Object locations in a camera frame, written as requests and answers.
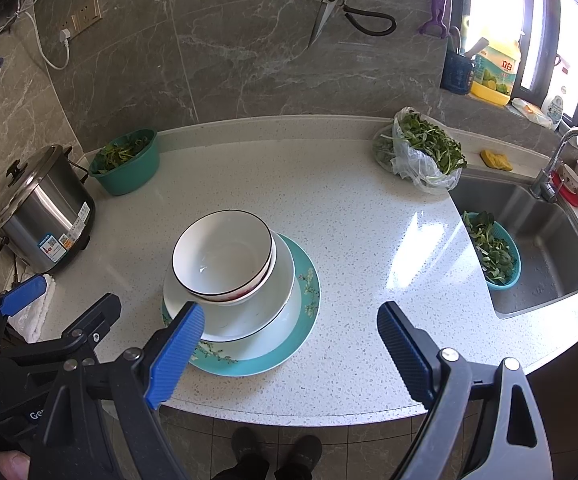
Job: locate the beige wall outlet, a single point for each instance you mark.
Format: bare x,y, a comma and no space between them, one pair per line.
89,12

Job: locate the white wipes packet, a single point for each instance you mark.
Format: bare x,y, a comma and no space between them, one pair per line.
529,110

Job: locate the white plate dark rim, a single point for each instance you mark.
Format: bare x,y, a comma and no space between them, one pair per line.
174,296

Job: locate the green bowl of greens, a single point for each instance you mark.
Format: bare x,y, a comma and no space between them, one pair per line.
129,175

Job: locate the large white bowl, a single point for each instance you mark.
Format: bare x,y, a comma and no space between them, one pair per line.
285,270

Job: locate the plastic bag of greens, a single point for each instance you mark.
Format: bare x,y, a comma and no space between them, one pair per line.
419,160

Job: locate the steel sink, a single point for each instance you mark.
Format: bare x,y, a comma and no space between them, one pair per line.
559,260

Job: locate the yellow sponge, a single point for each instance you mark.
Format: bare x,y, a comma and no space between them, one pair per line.
496,159

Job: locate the purple peeler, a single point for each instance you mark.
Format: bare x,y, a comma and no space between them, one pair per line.
439,0

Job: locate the chrome faucet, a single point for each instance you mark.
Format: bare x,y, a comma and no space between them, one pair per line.
549,175

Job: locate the window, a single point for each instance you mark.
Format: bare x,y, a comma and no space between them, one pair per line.
499,5

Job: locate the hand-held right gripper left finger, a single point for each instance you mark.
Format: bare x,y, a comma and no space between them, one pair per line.
174,360

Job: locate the teal colander of greens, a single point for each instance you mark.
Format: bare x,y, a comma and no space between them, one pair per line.
499,265

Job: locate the yellow detergent bottle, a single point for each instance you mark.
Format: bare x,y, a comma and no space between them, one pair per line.
499,70

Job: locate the white spray bottle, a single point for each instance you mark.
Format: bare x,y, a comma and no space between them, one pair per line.
559,100

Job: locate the small white red bowl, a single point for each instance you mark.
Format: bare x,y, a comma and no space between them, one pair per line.
574,178

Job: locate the steel rice cooker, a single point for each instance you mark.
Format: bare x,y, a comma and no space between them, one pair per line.
44,210

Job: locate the teal floral deep plate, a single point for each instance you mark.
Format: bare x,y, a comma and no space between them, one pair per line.
299,330

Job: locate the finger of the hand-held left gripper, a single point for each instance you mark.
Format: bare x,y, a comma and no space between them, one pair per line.
21,296
91,327

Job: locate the dark shoe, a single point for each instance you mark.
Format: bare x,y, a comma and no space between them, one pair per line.
304,453
246,448

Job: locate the white towel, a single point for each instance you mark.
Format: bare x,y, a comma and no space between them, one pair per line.
29,310

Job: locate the blue utensil cup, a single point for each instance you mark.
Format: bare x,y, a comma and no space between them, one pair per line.
459,75

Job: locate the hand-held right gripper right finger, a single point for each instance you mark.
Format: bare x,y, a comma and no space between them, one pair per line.
409,355

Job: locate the person's left hand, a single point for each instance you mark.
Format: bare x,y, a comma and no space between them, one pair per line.
11,464

